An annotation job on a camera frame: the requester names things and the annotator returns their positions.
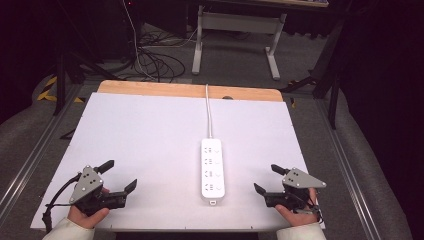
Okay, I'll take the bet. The white power strip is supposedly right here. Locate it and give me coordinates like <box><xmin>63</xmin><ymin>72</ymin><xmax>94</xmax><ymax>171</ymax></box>
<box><xmin>200</xmin><ymin>137</ymin><xmax>227</xmax><ymax>206</ymax></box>

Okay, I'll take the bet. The white power strip cable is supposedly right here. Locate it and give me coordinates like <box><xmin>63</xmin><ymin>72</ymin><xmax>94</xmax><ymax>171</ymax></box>
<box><xmin>204</xmin><ymin>83</ymin><xmax>215</xmax><ymax>140</ymax></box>

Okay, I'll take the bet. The black floor cable bundle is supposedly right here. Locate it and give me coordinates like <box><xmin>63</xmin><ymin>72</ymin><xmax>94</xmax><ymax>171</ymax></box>
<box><xmin>131</xmin><ymin>31</ymin><xmax>187</xmax><ymax>84</ymax></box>

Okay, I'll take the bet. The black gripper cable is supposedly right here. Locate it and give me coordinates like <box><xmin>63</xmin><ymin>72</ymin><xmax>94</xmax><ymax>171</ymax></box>
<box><xmin>41</xmin><ymin>172</ymin><xmax>83</xmax><ymax>234</ymax></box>

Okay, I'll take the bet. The white board table cover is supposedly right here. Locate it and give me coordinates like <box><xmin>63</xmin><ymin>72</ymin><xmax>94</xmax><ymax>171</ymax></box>
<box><xmin>30</xmin><ymin>91</ymin><xmax>327</xmax><ymax>233</ymax></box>

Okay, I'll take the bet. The black metal stand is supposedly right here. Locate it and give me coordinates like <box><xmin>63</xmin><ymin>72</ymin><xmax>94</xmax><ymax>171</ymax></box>
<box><xmin>279</xmin><ymin>19</ymin><xmax>348</xmax><ymax>130</ymax></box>
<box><xmin>53</xmin><ymin>46</ymin><xmax>118</xmax><ymax>117</ymax></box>

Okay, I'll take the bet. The yellow black floor tape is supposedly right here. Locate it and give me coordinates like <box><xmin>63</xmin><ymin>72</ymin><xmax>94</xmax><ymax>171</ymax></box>
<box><xmin>36</xmin><ymin>75</ymin><xmax>86</xmax><ymax>104</ymax></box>

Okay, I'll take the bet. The white metal frame desk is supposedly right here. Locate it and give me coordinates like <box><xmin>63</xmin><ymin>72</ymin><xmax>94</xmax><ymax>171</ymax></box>
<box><xmin>191</xmin><ymin>0</ymin><xmax>330</xmax><ymax>82</ymax></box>

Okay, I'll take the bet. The person's left hand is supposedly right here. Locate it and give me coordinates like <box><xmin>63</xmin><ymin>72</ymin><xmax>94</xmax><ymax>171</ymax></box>
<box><xmin>67</xmin><ymin>187</ymin><xmax>111</xmax><ymax>230</ymax></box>

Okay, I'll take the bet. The aluminium floor rail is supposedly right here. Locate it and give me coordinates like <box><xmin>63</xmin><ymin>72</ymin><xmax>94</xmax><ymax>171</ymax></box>
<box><xmin>0</xmin><ymin>83</ymin><xmax>84</xmax><ymax>219</ymax></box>
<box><xmin>314</xmin><ymin>99</ymin><xmax>376</xmax><ymax>240</ymax></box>

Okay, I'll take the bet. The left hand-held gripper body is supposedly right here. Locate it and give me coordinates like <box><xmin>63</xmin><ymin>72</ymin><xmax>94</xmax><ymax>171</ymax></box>
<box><xmin>69</xmin><ymin>165</ymin><xmax>129</xmax><ymax>217</ymax></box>

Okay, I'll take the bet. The thin white floor cable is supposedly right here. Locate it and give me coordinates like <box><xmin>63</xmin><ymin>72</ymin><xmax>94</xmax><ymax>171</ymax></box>
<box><xmin>121</xmin><ymin>0</ymin><xmax>158</xmax><ymax>82</ymax></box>

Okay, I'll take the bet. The wooden table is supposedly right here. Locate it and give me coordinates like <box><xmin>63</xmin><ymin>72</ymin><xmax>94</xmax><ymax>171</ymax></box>
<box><xmin>96</xmin><ymin>79</ymin><xmax>284</xmax><ymax>103</ymax></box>

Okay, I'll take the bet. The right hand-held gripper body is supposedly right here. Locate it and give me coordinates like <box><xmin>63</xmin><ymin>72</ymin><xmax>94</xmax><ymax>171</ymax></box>
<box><xmin>262</xmin><ymin>167</ymin><xmax>328</xmax><ymax>215</ymax></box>

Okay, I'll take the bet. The person's right hand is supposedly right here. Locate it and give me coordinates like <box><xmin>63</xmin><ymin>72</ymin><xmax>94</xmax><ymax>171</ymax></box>
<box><xmin>274</xmin><ymin>187</ymin><xmax>322</xmax><ymax>228</ymax></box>

